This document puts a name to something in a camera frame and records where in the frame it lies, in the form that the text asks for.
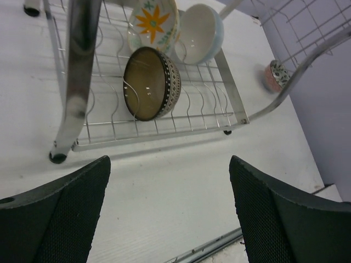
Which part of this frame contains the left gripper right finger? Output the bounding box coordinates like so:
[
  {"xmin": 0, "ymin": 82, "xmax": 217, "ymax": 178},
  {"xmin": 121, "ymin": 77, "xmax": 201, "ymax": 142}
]
[{"xmin": 229, "ymin": 156, "xmax": 350, "ymax": 262}]

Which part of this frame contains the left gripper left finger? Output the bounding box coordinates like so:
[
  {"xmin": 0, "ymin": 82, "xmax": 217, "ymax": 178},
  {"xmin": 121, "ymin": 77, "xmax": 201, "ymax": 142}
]
[{"xmin": 1, "ymin": 156, "xmax": 111, "ymax": 262}]

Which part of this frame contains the brown patterned bowl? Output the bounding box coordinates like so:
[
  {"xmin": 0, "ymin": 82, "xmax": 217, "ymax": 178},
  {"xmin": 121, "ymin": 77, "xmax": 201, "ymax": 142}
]
[{"xmin": 123, "ymin": 47, "xmax": 182, "ymax": 122}]

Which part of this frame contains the light blue white bowl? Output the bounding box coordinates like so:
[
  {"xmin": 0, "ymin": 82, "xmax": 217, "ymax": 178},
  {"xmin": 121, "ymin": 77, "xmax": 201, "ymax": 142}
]
[{"xmin": 174, "ymin": 4, "xmax": 224, "ymax": 65}]

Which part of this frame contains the yellow flower bowl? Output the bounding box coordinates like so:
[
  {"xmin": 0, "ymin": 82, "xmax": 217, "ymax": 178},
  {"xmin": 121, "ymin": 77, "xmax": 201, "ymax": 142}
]
[{"xmin": 127, "ymin": 0, "xmax": 180, "ymax": 56}]

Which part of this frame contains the stainless steel dish rack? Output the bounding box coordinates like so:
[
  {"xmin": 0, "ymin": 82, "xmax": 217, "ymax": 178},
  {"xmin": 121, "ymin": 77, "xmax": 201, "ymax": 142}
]
[{"xmin": 24, "ymin": 1, "xmax": 350, "ymax": 164}]

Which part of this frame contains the wire utensil basket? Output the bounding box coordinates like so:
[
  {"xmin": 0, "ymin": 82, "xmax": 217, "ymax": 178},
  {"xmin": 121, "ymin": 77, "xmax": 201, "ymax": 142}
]
[{"xmin": 253, "ymin": 1, "xmax": 350, "ymax": 71}]

